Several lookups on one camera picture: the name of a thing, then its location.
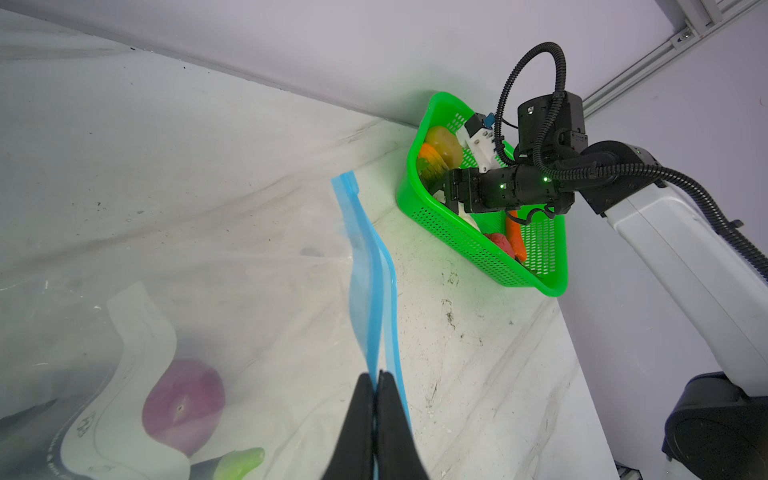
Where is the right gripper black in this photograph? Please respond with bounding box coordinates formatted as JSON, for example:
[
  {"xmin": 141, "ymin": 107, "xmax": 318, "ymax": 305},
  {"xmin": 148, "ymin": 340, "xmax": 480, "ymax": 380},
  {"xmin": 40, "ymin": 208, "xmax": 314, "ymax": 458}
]
[{"xmin": 442, "ymin": 165, "xmax": 575, "ymax": 215}]

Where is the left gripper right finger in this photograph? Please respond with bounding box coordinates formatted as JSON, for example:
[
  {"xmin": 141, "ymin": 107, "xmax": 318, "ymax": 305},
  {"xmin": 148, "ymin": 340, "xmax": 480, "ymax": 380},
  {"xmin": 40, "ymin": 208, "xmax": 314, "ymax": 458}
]
[{"xmin": 375, "ymin": 371, "xmax": 428, "ymax": 480}]

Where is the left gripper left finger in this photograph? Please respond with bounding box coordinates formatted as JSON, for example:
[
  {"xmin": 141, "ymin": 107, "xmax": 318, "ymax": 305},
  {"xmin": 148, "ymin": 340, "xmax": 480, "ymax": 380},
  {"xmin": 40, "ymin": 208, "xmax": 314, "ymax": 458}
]
[{"xmin": 322, "ymin": 373, "xmax": 376, "ymax": 480}]

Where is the yellow lemon toy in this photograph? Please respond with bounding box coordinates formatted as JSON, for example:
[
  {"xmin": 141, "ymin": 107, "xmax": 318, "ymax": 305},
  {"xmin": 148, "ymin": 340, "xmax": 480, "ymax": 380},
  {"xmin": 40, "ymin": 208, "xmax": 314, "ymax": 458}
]
[{"xmin": 425, "ymin": 126, "xmax": 464, "ymax": 169}]

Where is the clear zip bag blue zipper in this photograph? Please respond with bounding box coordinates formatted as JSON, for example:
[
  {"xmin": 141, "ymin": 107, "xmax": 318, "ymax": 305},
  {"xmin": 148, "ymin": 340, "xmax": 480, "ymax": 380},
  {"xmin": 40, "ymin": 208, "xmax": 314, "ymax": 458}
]
[{"xmin": 1, "ymin": 172, "xmax": 411, "ymax": 479}]

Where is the purple onion toy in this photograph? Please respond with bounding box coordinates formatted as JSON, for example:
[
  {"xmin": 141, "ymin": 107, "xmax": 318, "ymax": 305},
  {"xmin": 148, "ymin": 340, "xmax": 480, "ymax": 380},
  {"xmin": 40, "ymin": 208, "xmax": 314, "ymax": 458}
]
[{"xmin": 142, "ymin": 359, "xmax": 226, "ymax": 456}]

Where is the white radish toy green top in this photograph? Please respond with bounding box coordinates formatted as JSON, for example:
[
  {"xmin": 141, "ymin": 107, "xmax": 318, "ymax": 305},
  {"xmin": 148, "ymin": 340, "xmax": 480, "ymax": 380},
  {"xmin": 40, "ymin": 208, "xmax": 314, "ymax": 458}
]
[{"xmin": 47, "ymin": 282, "xmax": 266, "ymax": 479}]

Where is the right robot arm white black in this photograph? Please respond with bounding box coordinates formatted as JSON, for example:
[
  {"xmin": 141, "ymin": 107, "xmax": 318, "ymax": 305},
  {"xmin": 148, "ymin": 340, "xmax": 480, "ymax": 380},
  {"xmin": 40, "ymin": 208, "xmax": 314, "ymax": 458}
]
[{"xmin": 438, "ymin": 141, "xmax": 767, "ymax": 479}]

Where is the red pepper toy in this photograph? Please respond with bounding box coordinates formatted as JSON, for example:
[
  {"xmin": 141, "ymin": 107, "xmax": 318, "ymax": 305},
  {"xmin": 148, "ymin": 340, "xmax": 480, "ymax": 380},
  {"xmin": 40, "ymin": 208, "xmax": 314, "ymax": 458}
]
[{"xmin": 485, "ymin": 233, "xmax": 516, "ymax": 259}]

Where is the orange carrot toy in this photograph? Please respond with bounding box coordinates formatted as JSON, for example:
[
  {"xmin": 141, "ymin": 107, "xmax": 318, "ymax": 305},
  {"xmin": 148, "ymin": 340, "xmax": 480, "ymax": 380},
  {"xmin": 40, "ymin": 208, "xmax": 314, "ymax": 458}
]
[{"xmin": 506, "ymin": 210, "xmax": 527, "ymax": 263}]

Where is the green plastic basket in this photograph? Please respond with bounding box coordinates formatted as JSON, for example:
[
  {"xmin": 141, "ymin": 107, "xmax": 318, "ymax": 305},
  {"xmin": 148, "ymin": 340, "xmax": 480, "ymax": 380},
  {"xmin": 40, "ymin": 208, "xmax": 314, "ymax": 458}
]
[{"xmin": 397, "ymin": 92, "xmax": 573, "ymax": 297}]

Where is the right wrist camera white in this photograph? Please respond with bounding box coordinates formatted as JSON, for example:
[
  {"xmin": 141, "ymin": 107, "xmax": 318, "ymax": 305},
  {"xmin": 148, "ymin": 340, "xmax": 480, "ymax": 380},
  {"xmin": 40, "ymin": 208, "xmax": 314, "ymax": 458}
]
[{"xmin": 455, "ymin": 113, "xmax": 507, "ymax": 173}]

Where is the black corrugated cable hose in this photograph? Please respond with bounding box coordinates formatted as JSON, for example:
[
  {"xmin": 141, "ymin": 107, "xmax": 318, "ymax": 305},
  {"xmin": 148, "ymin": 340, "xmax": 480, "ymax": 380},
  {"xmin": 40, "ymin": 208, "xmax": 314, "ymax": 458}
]
[{"xmin": 493, "ymin": 41, "xmax": 768, "ymax": 283}]

